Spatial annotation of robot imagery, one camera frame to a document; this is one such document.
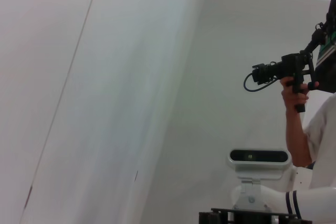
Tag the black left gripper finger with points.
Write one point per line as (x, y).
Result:
(291, 220)
(207, 218)

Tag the black handheld camera rig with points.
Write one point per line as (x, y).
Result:
(291, 64)

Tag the person's bare forearm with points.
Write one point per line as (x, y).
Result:
(296, 134)

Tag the person's hand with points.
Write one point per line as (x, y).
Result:
(287, 95)

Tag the person in white shirt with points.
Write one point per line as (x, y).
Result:
(325, 142)

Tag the silver robot head camera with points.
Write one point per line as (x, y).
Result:
(258, 157)

